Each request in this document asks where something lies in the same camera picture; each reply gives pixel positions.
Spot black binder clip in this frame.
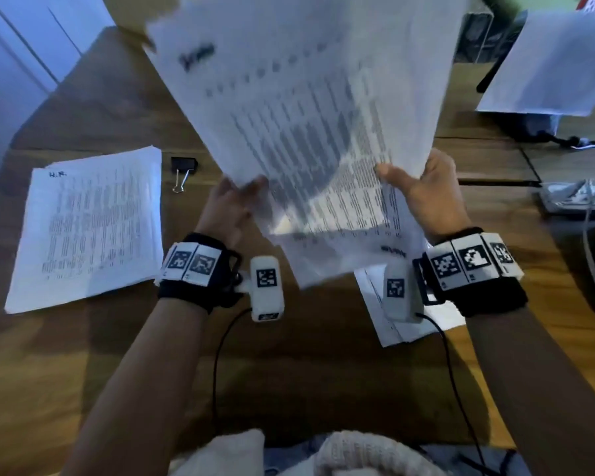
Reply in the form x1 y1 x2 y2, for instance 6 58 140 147
171 156 199 194

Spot black camera cable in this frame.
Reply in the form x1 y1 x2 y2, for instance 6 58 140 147
416 312 492 476
211 307 254 437

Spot white wrist camera with marker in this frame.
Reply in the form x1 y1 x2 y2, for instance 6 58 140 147
383 262 425 324
234 256 286 323

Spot white knitted sweater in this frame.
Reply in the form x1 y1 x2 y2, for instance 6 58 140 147
169 429 457 476

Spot printed paper sheets on table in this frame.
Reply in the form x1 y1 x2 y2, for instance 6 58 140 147
353 262 467 348

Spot black cable on table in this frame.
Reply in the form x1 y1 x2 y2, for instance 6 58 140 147
526 130 595 149

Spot printed paper stack with handwriting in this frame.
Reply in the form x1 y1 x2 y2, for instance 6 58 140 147
4 146 165 315

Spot blank white paper sheet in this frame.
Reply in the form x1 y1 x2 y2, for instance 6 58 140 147
476 9 595 117

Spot person's right hand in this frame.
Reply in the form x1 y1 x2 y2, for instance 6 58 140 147
375 148 461 243

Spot person's left forearm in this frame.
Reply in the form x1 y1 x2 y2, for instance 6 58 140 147
59 296 213 476

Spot white power strip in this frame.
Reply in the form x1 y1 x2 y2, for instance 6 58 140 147
539 179 595 216

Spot person's right forearm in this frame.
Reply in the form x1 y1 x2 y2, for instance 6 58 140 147
463 292 595 476

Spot printed paper sheets bundle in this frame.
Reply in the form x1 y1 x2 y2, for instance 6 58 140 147
144 0 472 290

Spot white cabinet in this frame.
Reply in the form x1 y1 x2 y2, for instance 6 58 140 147
0 0 117 204

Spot person's left hand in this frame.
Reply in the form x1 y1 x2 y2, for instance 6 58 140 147
194 175 269 249

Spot black wristband with marker tags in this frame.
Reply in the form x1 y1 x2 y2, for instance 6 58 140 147
156 233 244 315
413 227 530 319

